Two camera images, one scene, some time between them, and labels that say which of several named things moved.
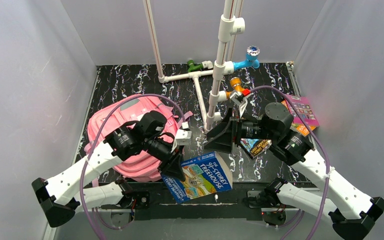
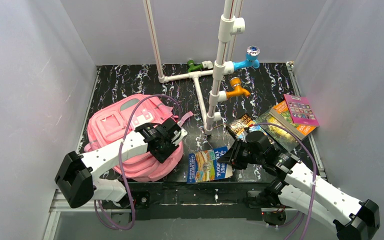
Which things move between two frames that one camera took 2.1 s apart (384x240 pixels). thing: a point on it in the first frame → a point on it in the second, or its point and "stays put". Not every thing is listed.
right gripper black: (231, 133) → (235, 156)
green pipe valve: (193, 67) stays put
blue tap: (252, 56) stays put
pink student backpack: (123, 109) stays put
